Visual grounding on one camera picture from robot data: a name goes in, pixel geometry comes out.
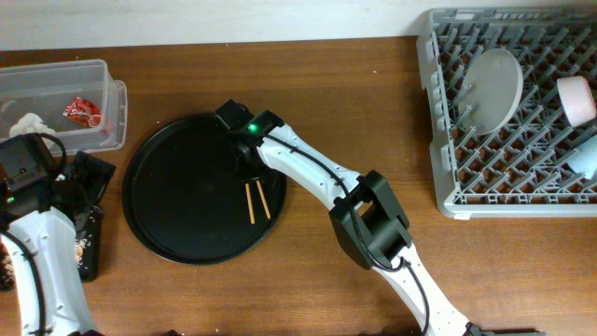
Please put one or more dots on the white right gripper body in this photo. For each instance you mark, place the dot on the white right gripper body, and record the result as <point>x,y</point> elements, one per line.
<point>251,168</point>

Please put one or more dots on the grey dishwasher rack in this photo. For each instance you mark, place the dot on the grey dishwasher rack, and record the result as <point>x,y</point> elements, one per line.
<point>522,169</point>

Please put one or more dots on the white bowl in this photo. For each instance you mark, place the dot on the white bowl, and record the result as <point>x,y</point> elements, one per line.
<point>577,100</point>

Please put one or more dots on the large white plate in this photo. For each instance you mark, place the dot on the large white plate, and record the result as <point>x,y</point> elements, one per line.
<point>493,87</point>

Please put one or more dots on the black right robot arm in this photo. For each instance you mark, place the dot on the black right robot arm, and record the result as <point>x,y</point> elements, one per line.
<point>370,224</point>

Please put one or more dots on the pile of rice waste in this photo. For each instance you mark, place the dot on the pile of rice waste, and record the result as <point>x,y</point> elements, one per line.
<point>80,250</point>

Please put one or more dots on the white tissue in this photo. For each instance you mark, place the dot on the white tissue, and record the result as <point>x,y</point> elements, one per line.
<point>30,123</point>

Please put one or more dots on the red snack wrapper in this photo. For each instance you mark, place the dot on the red snack wrapper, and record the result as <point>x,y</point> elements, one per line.
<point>83,112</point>

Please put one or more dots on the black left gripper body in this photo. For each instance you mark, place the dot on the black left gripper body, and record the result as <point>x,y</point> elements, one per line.
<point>82,206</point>

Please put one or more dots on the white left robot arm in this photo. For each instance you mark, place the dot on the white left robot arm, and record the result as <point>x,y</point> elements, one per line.
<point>50,226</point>

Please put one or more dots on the round black tray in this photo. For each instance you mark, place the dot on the round black tray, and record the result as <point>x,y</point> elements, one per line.
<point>181,209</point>

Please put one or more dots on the black food waste bin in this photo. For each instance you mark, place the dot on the black food waste bin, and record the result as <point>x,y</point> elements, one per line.
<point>87,272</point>

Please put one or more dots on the clear plastic waste bin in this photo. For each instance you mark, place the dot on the clear plastic waste bin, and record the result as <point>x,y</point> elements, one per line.
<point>47,89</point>

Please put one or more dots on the light blue cup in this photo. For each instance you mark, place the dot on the light blue cup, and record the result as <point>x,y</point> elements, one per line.
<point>585,160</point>

